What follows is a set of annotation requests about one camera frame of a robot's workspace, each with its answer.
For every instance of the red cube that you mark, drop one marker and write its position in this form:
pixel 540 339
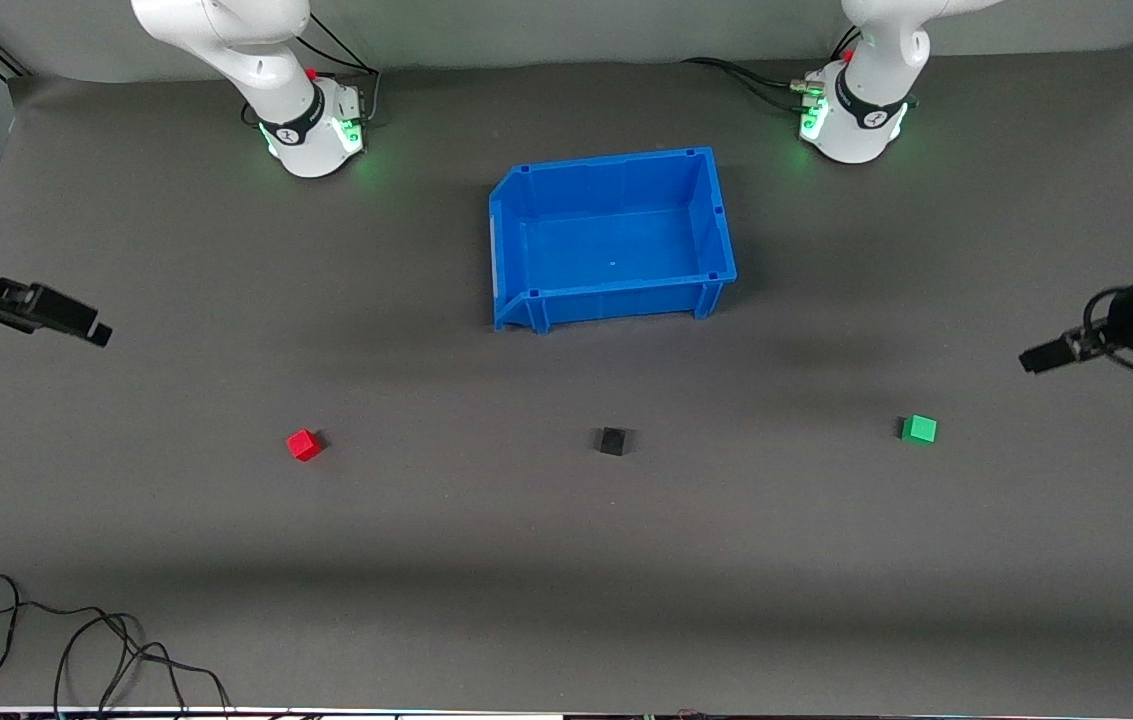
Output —
pixel 303 446

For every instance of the black cube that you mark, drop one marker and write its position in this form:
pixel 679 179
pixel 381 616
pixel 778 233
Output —
pixel 613 441

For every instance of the green cube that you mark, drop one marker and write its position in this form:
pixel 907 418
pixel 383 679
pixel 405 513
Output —
pixel 920 429

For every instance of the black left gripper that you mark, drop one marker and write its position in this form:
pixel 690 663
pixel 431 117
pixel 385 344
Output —
pixel 1132 320

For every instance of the dark grey table mat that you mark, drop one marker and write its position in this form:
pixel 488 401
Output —
pixel 566 560

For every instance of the blue plastic storage bin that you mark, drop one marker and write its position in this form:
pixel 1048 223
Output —
pixel 616 255

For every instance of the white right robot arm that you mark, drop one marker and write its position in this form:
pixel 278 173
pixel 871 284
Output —
pixel 276 60

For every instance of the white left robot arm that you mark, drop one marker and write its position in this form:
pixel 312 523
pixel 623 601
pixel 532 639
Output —
pixel 876 60

